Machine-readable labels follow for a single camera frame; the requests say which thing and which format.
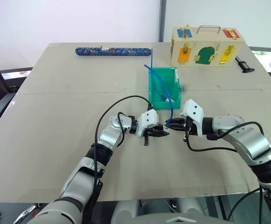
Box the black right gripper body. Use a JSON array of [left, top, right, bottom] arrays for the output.
[[183, 116, 194, 136]]

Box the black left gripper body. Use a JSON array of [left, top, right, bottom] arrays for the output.
[[143, 125, 162, 147]]

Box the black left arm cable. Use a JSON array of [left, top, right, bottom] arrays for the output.
[[93, 95, 154, 185]]

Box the grey window frame post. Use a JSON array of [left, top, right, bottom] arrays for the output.
[[158, 0, 167, 43]]

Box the blue patterned rolled mat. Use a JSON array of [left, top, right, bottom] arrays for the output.
[[75, 46, 151, 58]]

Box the wooden latch lock box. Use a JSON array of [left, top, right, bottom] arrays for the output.
[[169, 23, 246, 68]]

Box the green plastic bin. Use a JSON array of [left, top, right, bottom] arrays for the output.
[[147, 67, 182, 110]]

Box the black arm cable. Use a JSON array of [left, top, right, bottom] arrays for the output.
[[183, 120, 265, 154], [93, 95, 154, 185]]

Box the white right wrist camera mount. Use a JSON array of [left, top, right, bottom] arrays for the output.
[[181, 98, 205, 136]]

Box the silver metal bracket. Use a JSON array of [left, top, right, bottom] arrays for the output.
[[13, 203, 37, 224]]

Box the black hand tool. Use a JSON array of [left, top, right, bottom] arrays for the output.
[[235, 56, 256, 74]]

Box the grey robot torso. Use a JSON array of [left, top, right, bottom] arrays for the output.
[[111, 197, 222, 224]]

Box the blue cable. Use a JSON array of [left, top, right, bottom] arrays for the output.
[[144, 48, 181, 125]]

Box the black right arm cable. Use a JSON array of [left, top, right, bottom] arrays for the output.
[[183, 120, 265, 154]]

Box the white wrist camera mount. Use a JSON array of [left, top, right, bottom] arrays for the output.
[[181, 98, 205, 136], [135, 109, 160, 139]]

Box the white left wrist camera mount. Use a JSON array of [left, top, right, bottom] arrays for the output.
[[135, 109, 160, 139]]

